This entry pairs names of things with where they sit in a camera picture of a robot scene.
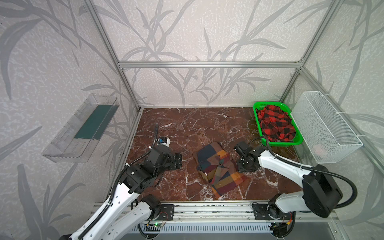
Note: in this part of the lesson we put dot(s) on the white wire mesh basket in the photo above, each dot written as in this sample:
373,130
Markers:
320,123

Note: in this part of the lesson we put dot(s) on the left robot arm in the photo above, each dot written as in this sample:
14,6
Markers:
108,223

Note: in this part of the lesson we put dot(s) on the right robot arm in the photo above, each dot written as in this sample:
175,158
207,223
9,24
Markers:
319,192

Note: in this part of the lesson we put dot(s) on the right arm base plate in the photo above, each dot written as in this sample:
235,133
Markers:
264,211

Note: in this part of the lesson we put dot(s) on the aluminium front rail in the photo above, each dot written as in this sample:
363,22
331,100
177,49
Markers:
231,211

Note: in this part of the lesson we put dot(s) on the aluminium frame bars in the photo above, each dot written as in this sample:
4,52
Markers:
299,66

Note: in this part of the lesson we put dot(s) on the clear plastic wall bin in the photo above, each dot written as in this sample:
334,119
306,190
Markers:
79,137

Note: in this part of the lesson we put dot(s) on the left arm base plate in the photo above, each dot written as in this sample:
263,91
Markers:
165,212

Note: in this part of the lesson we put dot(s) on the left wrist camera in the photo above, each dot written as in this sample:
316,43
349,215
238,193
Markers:
163,141

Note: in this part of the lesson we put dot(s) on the pink object in basket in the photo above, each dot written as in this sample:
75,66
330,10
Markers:
319,150

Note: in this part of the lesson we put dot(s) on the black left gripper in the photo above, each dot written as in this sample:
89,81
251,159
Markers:
175,160

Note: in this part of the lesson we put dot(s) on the red black plaid shirt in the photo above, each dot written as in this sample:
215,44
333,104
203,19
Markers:
276,124

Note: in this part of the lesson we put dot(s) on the multicolour plaid shirt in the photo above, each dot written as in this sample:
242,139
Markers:
217,168

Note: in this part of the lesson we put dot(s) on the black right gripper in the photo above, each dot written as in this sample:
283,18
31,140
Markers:
240,150

